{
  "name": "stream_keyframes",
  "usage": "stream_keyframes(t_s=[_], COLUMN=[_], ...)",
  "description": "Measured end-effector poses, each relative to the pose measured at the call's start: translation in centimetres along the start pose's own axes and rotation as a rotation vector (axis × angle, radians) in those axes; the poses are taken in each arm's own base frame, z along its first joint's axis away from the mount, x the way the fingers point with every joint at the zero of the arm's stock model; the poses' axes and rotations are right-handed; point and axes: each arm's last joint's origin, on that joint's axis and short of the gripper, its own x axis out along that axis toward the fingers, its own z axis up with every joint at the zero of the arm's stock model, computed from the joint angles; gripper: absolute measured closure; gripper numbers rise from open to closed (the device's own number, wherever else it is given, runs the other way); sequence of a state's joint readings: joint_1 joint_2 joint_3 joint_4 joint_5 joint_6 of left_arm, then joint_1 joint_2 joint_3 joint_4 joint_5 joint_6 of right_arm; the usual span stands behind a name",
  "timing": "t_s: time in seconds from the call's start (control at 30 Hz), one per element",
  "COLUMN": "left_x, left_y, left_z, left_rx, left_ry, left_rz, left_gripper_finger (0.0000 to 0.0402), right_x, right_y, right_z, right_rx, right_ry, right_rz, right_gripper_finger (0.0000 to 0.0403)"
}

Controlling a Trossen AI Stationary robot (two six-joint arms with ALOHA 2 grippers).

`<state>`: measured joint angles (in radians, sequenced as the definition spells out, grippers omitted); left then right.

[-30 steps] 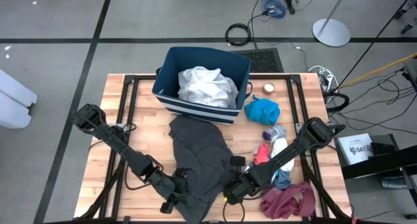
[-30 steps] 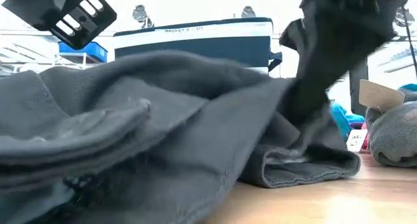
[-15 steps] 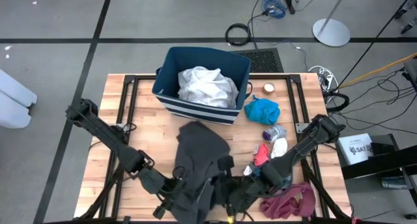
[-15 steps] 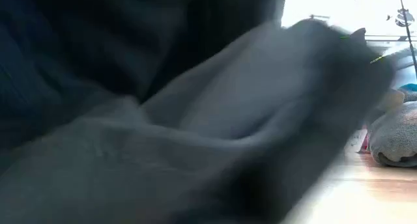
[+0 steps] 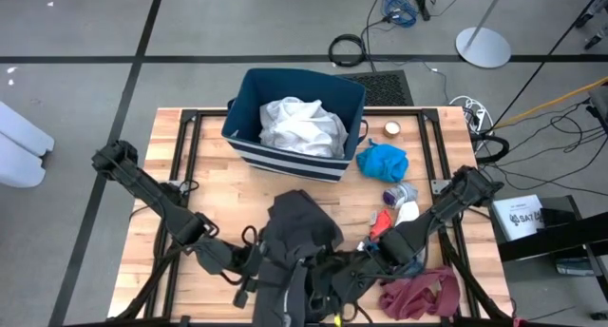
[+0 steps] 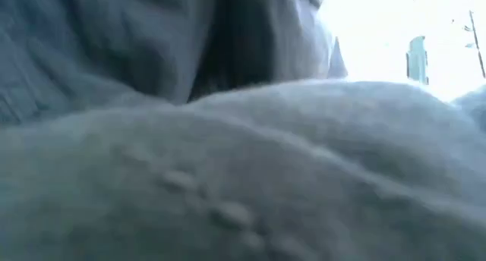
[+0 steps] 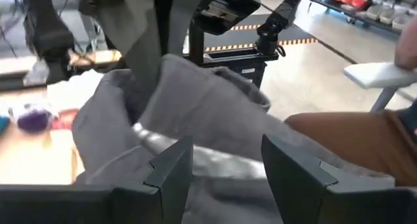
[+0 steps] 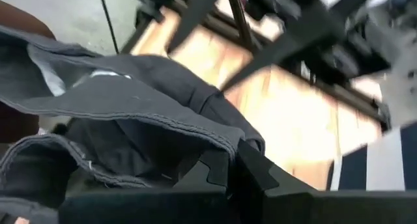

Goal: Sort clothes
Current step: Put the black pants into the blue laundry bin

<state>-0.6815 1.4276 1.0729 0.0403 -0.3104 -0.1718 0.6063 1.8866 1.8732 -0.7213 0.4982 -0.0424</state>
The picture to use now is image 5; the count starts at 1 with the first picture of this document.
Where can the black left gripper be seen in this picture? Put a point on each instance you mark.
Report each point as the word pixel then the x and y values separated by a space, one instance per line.
pixel 249 265

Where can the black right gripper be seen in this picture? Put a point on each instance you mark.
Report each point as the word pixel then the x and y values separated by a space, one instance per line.
pixel 351 279

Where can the grey beige blue-toed sock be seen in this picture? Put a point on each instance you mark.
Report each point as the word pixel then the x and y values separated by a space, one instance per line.
pixel 371 245

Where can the dark grey trousers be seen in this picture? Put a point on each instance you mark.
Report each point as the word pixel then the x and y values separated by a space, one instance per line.
pixel 294 222

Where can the coral red sock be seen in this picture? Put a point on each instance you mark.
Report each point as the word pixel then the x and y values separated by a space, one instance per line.
pixel 384 225

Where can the maroon shirt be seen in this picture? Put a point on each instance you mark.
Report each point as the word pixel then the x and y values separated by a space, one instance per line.
pixel 418 296

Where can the turquoise shirt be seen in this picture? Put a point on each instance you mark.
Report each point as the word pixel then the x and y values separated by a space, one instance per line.
pixel 382 163

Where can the white shirt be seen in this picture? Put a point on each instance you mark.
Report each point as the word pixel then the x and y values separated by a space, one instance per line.
pixel 299 127

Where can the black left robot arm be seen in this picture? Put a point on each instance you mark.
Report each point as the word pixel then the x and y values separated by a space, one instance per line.
pixel 142 189

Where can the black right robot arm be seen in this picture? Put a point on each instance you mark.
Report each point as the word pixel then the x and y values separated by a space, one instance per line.
pixel 456 198

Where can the navy white striped fabric basket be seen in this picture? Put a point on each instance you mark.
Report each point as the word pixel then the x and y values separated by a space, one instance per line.
pixel 294 163

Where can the small tape roll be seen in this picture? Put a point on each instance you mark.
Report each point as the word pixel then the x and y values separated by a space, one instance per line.
pixel 392 128

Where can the white printed box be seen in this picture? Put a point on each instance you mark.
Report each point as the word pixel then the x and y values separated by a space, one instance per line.
pixel 515 217

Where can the black cart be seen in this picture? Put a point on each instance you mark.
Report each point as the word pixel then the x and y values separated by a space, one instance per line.
pixel 560 239

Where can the white rounded foam block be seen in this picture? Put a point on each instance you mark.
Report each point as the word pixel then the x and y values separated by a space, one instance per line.
pixel 19 146

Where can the grey round-base floor stand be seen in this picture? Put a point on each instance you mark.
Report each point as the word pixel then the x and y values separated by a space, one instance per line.
pixel 482 46

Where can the black power strip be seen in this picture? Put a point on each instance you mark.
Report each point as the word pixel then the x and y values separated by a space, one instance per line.
pixel 423 7

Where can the black table frame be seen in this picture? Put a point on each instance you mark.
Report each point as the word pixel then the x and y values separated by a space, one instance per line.
pixel 189 116

